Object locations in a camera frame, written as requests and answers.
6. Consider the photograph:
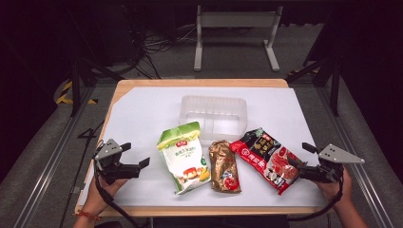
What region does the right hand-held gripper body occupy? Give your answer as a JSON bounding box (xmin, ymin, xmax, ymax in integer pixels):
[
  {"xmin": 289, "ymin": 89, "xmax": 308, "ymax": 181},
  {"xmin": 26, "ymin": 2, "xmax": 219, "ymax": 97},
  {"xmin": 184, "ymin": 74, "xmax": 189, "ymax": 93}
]
[{"xmin": 297, "ymin": 143, "xmax": 366, "ymax": 184}]

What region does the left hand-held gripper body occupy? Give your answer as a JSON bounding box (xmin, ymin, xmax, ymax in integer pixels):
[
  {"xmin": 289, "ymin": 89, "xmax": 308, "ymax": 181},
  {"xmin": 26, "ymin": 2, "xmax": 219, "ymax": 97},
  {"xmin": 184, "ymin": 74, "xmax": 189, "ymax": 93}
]
[{"xmin": 93, "ymin": 138, "xmax": 142, "ymax": 185}]

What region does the red and black packet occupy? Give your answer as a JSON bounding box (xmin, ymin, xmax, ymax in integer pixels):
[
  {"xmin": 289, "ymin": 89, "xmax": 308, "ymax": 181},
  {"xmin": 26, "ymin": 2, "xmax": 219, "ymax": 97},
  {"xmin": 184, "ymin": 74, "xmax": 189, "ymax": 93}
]
[{"xmin": 229, "ymin": 127, "xmax": 303, "ymax": 196}]

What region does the green and white packet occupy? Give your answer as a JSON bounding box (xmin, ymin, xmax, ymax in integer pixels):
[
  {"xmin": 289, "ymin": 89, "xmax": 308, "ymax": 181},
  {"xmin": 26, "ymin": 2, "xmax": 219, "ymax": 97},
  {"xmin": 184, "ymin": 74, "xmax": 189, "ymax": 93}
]
[{"xmin": 156, "ymin": 121, "xmax": 212, "ymax": 196}]

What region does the gold foil packet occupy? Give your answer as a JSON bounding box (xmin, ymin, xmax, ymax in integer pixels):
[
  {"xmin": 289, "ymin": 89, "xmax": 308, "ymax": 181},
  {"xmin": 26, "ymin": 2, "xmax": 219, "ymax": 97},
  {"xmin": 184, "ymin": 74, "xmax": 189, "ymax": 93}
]
[{"xmin": 208, "ymin": 139, "xmax": 242, "ymax": 194}]

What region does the clear plastic container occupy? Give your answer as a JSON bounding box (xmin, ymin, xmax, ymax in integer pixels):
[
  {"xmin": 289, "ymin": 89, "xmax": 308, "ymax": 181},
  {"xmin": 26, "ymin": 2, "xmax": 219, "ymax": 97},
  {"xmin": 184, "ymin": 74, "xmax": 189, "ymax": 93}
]
[{"xmin": 179, "ymin": 94, "xmax": 248, "ymax": 144}]

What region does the person's right hand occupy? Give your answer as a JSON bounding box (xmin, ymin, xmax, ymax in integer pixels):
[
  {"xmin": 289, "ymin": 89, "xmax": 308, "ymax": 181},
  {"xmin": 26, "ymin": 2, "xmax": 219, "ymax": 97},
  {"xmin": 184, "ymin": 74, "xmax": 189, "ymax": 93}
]
[{"xmin": 313, "ymin": 167, "xmax": 354, "ymax": 207}]

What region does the person's left hand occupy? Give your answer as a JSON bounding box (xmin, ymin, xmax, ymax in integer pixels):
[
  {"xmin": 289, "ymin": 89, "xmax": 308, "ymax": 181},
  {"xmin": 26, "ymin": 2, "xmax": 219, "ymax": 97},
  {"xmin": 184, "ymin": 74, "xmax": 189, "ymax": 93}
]
[{"xmin": 83, "ymin": 176, "xmax": 129, "ymax": 217}]

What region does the white table sheet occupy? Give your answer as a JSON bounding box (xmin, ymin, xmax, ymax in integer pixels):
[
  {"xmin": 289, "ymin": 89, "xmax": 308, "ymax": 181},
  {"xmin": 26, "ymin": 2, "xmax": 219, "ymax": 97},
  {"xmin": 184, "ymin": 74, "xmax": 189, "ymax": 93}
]
[{"xmin": 78, "ymin": 86, "xmax": 329, "ymax": 208}]

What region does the black tripod stand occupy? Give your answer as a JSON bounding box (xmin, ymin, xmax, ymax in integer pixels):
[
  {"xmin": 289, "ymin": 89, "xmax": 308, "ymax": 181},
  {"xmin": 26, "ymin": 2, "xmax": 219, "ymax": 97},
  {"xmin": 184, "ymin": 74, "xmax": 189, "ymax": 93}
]
[
  {"xmin": 67, "ymin": 9, "xmax": 125, "ymax": 118},
  {"xmin": 284, "ymin": 6, "xmax": 344, "ymax": 118}
]

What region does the yellow and black tape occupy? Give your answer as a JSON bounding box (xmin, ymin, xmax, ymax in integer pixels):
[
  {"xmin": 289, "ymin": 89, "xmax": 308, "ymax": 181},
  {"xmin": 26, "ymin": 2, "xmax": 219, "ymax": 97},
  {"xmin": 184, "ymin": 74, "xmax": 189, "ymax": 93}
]
[{"xmin": 55, "ymin": 80, "xmax": 99, "ymax": 105}]

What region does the grey metal stand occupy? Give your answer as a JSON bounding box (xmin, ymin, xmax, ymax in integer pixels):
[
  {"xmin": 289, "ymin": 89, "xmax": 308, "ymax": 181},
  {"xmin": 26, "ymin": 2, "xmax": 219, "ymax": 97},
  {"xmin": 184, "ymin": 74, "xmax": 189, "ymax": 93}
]
[{"xmin": 193, "ymin": 4, "xmax": 284, "ymax": 72}]

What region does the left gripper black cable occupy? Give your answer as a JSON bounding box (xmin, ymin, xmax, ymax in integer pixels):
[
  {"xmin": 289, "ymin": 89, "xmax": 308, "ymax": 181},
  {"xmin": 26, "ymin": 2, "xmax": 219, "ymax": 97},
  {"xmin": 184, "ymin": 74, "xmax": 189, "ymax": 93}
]
[{"xmin": 93, "ymin": 164, "xmax": 142, "ymax": 228}]

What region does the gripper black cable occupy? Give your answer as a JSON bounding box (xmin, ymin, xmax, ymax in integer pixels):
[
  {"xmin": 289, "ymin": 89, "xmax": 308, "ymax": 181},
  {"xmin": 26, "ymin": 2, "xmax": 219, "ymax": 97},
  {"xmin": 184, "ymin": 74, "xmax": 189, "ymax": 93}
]
[
  {"xmin": 93, "ymin": 164, "xmax": 142, "ymax": 228},
  {"xmin": 286, "ymin": 175, "xmax": 345, "ymax": 222}
]

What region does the aluminium floor rail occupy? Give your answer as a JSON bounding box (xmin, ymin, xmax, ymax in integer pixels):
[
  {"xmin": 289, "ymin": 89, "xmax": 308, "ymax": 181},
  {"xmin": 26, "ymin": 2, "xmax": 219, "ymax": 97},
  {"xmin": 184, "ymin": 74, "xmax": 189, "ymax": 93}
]
[
  {"xmin": 317, "ymin": 85, "xmax": 396, "ymax": 228},
  {"xmin": 12, "ymin": 85, "xmax": 96, "ymax": 228}
]

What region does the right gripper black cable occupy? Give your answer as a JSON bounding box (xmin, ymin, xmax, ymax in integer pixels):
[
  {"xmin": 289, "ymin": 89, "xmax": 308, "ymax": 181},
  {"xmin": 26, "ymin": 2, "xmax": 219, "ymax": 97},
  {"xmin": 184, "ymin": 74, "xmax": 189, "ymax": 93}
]
[{"xmin": 286, "ymin": 175, "xmax": 345, "ymax": 222}]

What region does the red string bracelet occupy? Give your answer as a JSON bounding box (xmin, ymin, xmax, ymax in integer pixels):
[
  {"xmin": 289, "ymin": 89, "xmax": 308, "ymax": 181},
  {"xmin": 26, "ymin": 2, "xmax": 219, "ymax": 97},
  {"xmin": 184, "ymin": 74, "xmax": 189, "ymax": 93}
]
[{"xmin": 74, "ymin": 210, "xmax": 103, "ymax": 222}]

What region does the bundle of floor cables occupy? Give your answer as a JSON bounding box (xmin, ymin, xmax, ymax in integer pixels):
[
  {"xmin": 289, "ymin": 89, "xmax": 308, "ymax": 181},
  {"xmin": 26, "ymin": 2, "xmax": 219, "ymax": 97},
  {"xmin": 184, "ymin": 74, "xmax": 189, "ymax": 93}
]
[{"xmin": 123, "ymin": 6, "xmax": 198, "ymax": 80}]

